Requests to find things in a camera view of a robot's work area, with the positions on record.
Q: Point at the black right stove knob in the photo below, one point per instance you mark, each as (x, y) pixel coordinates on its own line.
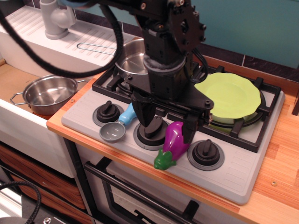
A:
(205, 155)

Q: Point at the oven door with black handle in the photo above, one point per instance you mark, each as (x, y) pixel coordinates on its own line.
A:
(99, 170)

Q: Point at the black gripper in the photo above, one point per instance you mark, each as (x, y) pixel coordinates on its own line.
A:
(171, 88)

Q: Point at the black stove knob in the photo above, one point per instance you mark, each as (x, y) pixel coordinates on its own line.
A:
(205, 155)
(107, 112)
(151, 137)

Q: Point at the black burner grate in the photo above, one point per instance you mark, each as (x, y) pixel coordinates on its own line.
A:
(248, 132)
(112, 85)

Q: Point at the steel two-handled pot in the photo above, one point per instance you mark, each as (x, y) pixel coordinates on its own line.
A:
(46, 95)

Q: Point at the blue handled grey spoon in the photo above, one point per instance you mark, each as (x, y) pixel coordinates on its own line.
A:
(113, 132)

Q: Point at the grey toy faucet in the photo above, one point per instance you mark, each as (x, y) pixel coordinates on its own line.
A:
(56, 20)

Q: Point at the purple toy eggplant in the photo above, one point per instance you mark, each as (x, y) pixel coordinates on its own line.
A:
(173, 148)

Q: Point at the light green plate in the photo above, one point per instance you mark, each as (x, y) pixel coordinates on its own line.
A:
(234, 97)

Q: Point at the black middle stove knob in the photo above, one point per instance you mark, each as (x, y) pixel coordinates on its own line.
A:
(151, 137)

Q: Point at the black left stove knob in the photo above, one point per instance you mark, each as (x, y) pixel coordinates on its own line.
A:
(107, 112)

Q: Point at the black left burner grate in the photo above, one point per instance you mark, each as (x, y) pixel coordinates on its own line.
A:
(112, 85)

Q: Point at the grey toy stove top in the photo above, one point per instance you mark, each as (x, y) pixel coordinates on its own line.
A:
(234, 180)

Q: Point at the steel saucepan with wire handle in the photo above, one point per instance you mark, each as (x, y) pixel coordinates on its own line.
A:
(131, 60)

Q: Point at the black right burner grate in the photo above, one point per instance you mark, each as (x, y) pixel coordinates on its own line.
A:
(248, 132)

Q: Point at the wooden drawer fronts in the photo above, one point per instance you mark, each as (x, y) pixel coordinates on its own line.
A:
(60, 194)

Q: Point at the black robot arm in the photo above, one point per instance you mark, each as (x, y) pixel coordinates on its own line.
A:
(171, 33)

